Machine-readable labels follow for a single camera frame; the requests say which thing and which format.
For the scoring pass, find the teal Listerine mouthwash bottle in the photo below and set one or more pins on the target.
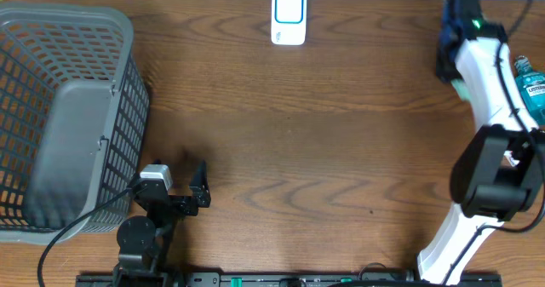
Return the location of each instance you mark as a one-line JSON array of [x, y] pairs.
[[531, 87]]

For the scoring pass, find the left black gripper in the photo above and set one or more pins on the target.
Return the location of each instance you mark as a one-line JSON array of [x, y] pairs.
[[201, 198]]

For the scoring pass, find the white barcode scanner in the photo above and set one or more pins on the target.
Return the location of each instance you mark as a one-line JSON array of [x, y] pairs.
[[288, 22]]

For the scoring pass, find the grey plastic mesh basket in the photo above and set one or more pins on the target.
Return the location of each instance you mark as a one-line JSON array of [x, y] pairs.
[[73, 116]]

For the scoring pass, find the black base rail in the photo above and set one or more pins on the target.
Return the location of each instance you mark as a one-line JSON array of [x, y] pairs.
[[372, 277]]

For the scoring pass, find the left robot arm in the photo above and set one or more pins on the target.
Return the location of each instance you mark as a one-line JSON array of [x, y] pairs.
[[144, 240]]

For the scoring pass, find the mint green wipes pack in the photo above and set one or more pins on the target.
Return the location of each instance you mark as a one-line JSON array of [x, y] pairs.
[[461, 89]]

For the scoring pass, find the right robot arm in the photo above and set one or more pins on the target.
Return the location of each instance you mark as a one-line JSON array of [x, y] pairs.
[[501, 171]]

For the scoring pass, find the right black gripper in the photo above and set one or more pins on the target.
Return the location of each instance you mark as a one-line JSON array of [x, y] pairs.
[[443, 69]]

